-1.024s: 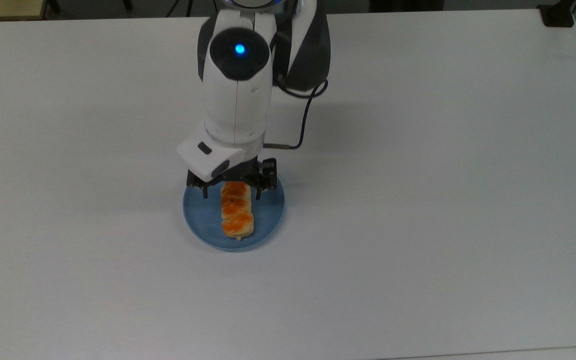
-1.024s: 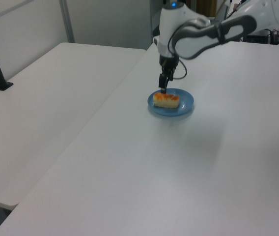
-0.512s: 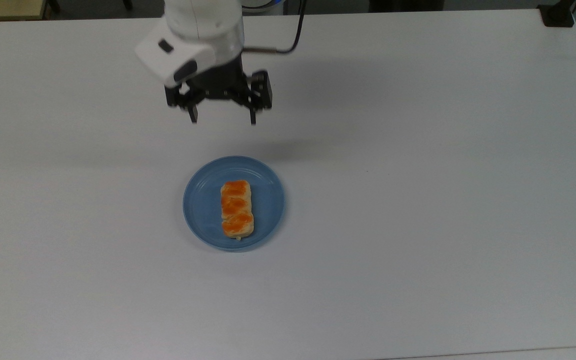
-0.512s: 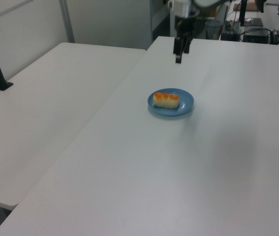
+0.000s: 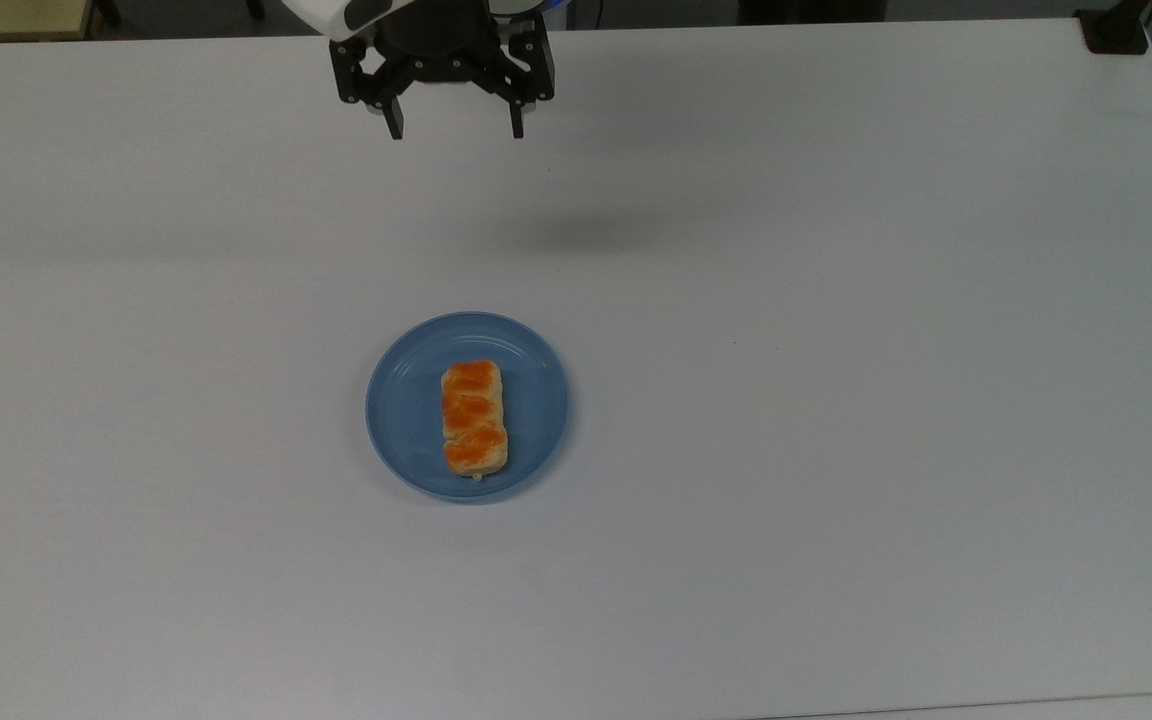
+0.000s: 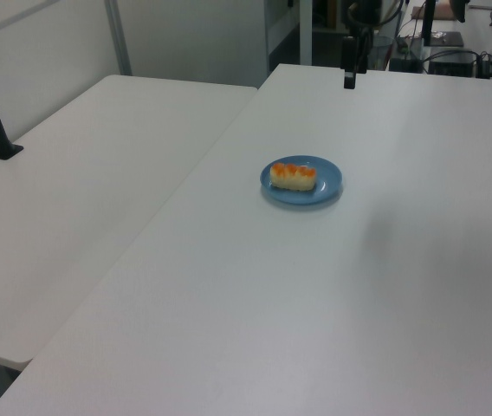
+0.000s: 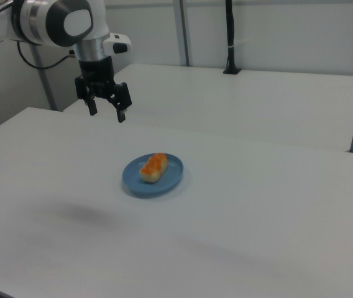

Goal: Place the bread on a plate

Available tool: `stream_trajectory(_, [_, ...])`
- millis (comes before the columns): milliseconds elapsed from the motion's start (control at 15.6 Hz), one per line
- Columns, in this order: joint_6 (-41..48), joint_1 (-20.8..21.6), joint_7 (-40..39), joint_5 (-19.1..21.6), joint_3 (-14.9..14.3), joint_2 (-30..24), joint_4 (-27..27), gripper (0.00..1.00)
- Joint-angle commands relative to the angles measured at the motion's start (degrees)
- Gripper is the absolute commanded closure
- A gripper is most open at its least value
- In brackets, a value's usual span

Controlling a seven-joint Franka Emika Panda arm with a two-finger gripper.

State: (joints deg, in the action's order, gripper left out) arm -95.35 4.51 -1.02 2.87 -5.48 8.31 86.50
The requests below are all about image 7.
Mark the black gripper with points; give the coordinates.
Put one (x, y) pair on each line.
(97, 74)

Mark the bread with orange topping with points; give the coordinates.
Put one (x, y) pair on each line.
(153, 169)

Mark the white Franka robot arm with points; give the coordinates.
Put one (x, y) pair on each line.
(33, 18)

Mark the blue plate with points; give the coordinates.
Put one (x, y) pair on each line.
(173, 174)

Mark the white side table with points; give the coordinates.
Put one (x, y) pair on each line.
(226, 102)

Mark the black pole with base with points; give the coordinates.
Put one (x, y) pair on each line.
(231, 31)

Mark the grey aluminium post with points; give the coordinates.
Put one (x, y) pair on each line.
(47, 90)
(185, 34)

